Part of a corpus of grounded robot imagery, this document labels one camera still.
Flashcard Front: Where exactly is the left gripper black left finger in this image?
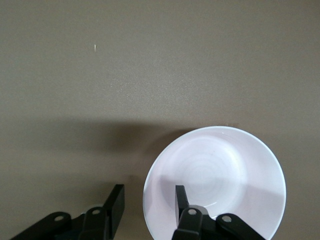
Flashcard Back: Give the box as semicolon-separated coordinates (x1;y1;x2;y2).
9;184;125;240

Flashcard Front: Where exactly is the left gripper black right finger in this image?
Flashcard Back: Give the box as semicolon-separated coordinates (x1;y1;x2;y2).
171;184;266;240

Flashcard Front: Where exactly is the pink bowl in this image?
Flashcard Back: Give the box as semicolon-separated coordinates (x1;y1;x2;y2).
142;125;288;240

